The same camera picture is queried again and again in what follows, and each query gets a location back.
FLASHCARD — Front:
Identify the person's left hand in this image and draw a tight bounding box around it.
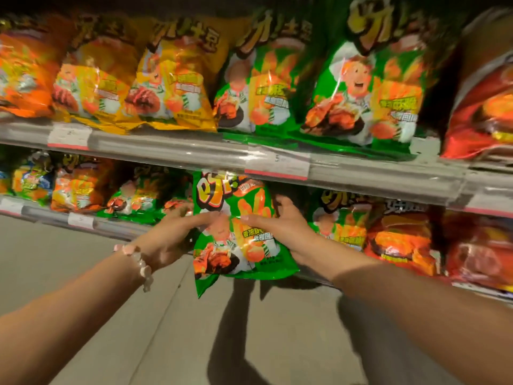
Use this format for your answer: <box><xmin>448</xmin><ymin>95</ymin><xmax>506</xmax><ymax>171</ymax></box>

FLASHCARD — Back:
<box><xmin>131</xmin><ymin>202</ymin><xmax>223</xmax><ymax>274</ymax></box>

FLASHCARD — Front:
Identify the red ridged potato chips bag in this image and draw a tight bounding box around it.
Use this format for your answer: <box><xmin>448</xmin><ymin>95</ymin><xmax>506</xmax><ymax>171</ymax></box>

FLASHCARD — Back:
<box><xmin>363</xmin><ymin>200</ymin><xmax>441</xmax><ymax>277</ymax></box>
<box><xmin>440</xmin><ymin>7</ymin><xmax>513</xmax><ymax>161</ymax></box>

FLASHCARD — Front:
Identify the person's right hand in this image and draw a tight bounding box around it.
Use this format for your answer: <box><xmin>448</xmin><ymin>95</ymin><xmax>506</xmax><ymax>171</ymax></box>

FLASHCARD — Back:
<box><xmin>239</xmin><ymin>194</ymin><xmax>323</xmax><ymax>270</ymax></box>

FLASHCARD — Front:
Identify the yellow snack bag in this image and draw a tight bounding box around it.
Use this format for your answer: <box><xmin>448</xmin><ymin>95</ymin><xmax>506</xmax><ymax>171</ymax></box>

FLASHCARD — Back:
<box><xmin>124</xmin><ymin>18</ymin><xmax>225</xmax><ymax>132</ymax></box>

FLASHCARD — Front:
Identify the pink bead bracelet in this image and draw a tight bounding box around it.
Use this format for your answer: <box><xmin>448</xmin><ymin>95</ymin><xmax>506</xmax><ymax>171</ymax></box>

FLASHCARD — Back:
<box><xmin>113</xmin><ymin>243</ymin><xmax>155</xmax><ymax>293</ymax></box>

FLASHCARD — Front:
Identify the person's right forearm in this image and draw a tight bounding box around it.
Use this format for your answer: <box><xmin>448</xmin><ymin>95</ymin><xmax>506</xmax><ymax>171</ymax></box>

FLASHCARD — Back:
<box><xmin>302</xmin><ymin>236</ymin><xmax>513</xmax><ymax>385</ymax></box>

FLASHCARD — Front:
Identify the person's left forearm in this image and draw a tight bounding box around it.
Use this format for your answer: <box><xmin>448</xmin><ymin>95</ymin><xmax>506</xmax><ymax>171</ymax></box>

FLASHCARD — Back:
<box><xmin>0</xmin><ymin>252</ymin><xmax>151</xmax><ymax>385</ymax></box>

